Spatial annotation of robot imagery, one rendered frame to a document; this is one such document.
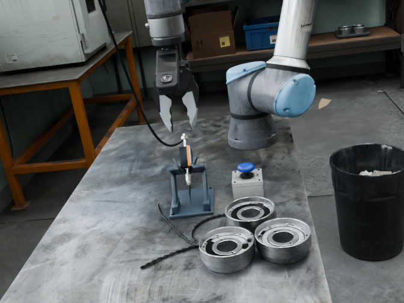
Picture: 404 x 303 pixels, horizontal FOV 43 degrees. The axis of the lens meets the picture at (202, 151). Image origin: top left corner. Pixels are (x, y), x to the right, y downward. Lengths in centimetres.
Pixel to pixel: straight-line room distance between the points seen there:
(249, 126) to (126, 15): 344
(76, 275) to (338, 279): 142
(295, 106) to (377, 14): 377
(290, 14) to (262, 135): 34
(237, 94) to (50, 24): 190
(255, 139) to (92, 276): 65
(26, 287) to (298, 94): 78
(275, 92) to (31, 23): 211
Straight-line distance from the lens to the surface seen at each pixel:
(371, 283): 224
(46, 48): 319
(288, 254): 95
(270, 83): 134
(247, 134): 145
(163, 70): 107
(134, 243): 110
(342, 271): 230
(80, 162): 310
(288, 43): 135
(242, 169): 118
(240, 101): 143
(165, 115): 115
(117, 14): 480
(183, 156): 116
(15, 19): 323
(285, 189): 122
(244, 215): 110
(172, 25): 109
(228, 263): 94
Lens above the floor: 136
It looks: 22 degrees down
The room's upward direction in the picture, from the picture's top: 8 degrees counter-clockwise
